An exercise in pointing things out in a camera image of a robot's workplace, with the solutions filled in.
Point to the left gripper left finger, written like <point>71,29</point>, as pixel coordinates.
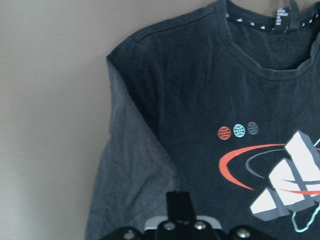
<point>171,205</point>

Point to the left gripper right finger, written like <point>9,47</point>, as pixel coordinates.
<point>185,209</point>

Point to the black graphic t-shirt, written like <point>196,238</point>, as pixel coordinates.
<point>219,104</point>

